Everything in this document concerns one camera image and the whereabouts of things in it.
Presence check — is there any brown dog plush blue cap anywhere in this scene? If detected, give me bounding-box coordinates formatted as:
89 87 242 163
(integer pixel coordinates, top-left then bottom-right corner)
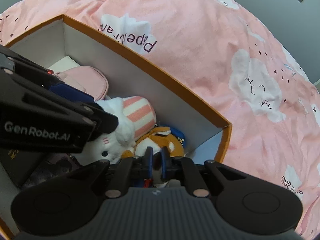
121 126 186 188

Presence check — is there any white cat plush striped hat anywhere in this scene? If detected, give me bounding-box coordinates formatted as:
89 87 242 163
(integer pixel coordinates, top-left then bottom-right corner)
75 96 157 166

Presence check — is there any black book gold lettering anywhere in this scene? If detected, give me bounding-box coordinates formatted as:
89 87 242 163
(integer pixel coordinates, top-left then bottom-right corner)
1 150 56 190

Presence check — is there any white glasses case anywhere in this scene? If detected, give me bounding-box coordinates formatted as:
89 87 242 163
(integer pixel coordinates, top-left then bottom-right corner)
48 56 79 73

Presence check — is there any pink fabric pouch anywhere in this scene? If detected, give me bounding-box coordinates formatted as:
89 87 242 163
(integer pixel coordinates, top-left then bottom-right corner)
54 66 109 101

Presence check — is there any orange white storage box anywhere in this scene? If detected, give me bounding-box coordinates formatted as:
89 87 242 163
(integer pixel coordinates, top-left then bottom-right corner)
0 13 233 240

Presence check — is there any pink cloud print duvet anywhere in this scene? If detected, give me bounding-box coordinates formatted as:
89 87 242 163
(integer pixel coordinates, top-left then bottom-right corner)
1 0 319 239

